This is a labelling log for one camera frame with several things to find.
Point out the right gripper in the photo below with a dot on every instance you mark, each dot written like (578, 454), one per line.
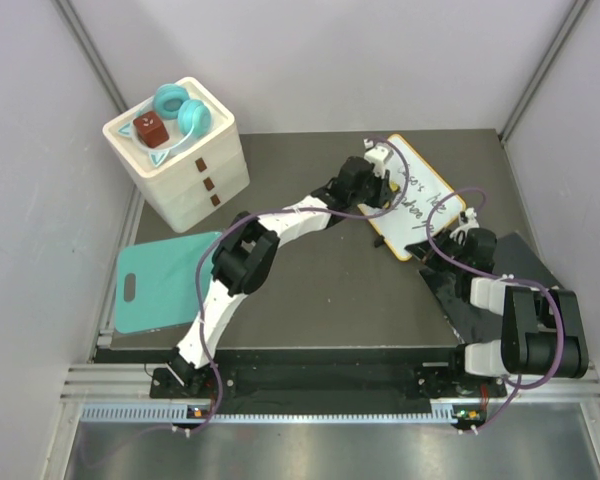
(443, 240)

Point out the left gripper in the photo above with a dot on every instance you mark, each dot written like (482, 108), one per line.
(384, 193)

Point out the yellow-framed whiteboard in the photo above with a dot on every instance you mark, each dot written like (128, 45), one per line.
(421, 188)

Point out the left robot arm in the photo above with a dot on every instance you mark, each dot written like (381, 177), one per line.
(243, 255)

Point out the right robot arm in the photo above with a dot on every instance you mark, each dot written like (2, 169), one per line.
(508, 310)

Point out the black flat box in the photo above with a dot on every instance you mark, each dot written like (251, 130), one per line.
(471, 324)

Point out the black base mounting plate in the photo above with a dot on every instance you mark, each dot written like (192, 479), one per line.
(399, 379)

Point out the white three-drawer storage box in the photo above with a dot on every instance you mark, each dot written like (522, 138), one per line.
(189, 186)

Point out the teal cat-ear headphones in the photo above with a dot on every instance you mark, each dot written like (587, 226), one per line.
(187, 119)

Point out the brown cube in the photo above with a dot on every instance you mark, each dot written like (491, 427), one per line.
(151, 129)

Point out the teal cutting board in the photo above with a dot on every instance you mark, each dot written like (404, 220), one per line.
(157, 284)

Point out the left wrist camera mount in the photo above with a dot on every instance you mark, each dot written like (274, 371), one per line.
(378, 154)

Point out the grey slotted cable duct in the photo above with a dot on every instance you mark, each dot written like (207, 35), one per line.
(188, 414)

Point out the aluminium frame rail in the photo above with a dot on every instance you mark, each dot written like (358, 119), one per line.
(106, 382)

